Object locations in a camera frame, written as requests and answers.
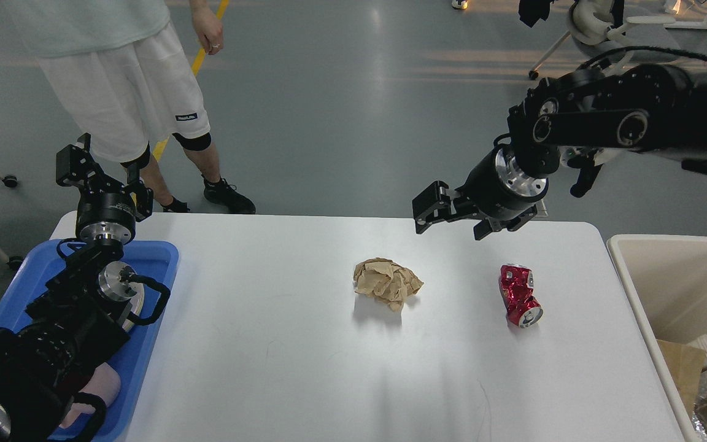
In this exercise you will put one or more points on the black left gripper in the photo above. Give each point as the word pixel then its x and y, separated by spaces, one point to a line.
pixel 99 214

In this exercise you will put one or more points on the white waste bin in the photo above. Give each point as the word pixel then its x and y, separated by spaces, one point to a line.
pixel 665 279

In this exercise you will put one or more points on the standing person in white shorts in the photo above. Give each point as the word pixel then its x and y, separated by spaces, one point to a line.
pixel 120 71

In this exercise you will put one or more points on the crushed red can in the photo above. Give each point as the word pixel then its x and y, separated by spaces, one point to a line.
pixel 516 286

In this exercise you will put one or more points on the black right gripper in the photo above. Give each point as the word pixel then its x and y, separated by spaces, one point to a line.
pixel 503 193

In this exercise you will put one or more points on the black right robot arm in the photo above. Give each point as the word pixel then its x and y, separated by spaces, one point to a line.
pixel 575 120

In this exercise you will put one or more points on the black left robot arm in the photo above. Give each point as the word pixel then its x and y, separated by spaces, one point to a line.
pixel 77 324

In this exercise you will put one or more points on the brown paper bag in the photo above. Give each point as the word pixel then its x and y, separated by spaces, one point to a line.
pixel 685 364

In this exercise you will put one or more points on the grey office chair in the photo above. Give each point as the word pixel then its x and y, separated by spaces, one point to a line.
pixel 598 26

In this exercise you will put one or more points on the brown paper ball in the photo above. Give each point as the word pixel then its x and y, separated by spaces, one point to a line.
pixel 386 281

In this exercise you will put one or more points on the pink plate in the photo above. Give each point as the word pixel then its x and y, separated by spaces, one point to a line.
pixel 136 303

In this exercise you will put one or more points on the pink mug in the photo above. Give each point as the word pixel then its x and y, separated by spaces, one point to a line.
pixel 105 383

